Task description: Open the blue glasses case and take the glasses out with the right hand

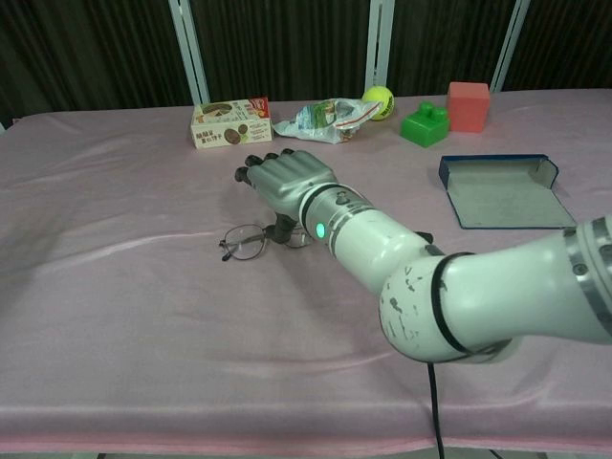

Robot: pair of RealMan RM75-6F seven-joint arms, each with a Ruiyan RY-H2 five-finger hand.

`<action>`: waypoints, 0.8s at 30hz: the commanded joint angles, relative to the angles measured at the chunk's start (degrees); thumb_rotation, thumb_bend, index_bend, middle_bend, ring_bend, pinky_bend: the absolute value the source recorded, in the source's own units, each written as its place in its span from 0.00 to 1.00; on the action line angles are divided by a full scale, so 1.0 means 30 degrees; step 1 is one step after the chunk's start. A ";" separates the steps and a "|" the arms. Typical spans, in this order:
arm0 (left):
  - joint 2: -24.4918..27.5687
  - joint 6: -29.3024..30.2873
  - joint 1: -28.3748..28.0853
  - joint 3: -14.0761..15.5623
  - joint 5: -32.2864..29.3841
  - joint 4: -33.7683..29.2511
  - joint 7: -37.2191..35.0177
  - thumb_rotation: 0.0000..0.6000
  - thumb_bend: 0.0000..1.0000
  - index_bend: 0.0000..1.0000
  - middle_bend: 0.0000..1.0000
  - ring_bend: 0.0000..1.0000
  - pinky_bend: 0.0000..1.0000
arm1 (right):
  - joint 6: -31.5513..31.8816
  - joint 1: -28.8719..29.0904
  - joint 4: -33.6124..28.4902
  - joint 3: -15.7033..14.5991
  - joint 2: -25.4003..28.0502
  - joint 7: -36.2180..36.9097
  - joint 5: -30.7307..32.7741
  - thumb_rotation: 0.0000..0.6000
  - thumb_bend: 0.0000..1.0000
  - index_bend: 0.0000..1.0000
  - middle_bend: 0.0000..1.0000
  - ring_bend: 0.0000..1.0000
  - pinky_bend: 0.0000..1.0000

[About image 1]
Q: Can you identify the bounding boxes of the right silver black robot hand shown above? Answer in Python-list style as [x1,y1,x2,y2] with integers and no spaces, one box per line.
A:
[233,147,339,246]

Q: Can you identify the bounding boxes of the thin-framed eyeglasses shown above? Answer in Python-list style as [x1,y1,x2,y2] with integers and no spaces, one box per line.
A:
[218,223,312,263]

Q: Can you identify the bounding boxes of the cream snack box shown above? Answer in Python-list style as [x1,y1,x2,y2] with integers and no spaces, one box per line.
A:
[189,97,274,151]

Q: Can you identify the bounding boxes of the crumpled plastic snack bag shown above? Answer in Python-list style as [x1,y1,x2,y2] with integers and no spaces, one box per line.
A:
[272,98,379,146]

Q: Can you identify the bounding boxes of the yellow tennis ball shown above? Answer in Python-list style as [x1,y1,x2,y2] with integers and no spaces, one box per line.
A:
[361,84,396,122]

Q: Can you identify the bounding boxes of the green toy brick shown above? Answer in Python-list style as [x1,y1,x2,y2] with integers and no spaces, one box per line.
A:
[400,100,451,149]

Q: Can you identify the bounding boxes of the pink cube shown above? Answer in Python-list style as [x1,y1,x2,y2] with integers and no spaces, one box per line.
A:
[447,80,492,134]

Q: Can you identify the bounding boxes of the pink table cloth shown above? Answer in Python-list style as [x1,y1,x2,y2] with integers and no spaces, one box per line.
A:
[0,88,612,455]

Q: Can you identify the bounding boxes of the aluminium frame post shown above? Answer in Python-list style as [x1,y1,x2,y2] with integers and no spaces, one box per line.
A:
[490,0,533,92]
[168,0,210,105]
[365,0,396,93]

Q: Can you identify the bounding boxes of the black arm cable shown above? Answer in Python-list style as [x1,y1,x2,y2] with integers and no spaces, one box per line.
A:
[426,361,446,459]

